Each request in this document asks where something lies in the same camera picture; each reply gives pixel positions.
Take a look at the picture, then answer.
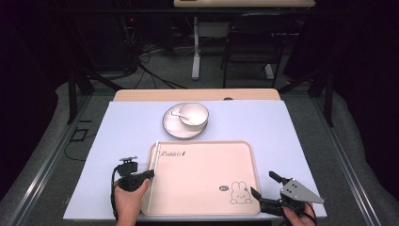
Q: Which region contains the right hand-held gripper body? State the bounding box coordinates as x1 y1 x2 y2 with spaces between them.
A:
259 177 325 218

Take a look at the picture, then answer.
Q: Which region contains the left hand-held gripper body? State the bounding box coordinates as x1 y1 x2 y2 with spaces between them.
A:
116 155 149 193

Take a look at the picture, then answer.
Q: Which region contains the white plate with dark rim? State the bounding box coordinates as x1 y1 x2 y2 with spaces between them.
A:
162 103 209 140

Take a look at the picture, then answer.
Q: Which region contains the beige tray with rabbit print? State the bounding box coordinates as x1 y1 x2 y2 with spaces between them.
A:
139 140 262 217

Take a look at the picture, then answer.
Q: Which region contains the white ceramic spoon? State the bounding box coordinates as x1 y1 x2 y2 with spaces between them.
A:
171 111 190 122

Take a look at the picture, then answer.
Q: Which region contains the white bowl with dark rim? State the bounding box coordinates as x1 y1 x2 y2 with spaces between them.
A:
178 102 210 128

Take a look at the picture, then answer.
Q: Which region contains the person's left hand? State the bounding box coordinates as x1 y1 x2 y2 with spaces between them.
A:
113 178 151 226

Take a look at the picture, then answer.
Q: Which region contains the person's right hand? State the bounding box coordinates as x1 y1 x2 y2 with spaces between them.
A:
281 203 318 226

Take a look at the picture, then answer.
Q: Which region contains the pale table cover sheet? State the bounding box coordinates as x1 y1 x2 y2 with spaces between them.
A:
62 100 327 222

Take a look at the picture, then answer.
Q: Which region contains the light wooden table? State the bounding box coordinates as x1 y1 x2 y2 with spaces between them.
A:
112 88 281 102

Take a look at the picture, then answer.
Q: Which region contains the black metal stand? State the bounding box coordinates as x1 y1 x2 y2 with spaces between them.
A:
67 62 125 125
277 67 334 127

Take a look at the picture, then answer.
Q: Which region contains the beige desk with white legs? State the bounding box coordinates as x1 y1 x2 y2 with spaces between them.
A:
173 0 316 81

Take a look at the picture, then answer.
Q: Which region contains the black equipment cabinet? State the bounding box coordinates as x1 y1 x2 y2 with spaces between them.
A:
74 12 139 72

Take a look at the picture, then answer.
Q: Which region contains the black chair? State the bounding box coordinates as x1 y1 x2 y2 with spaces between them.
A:
220 12 297 89

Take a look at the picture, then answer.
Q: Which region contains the left hand-held gripper black cable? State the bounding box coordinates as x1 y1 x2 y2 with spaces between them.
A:
109 165 122 220

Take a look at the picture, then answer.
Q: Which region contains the hand-held gripper black cable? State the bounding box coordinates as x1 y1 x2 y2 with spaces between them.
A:
305 202 318 226
109 165 122 220

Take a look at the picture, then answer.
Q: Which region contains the right hand-held gripper black cable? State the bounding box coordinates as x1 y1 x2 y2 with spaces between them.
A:
305 202 318 226

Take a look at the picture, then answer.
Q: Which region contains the aluminium floor rail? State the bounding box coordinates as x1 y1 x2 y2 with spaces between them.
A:
8 93 92 226
313 93 382 226

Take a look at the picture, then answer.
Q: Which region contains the thin black floor cable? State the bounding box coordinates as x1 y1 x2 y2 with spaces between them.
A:
64 133 97 163

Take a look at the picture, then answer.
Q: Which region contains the black floor cable bundle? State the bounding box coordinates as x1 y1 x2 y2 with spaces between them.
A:
125 40 189 90

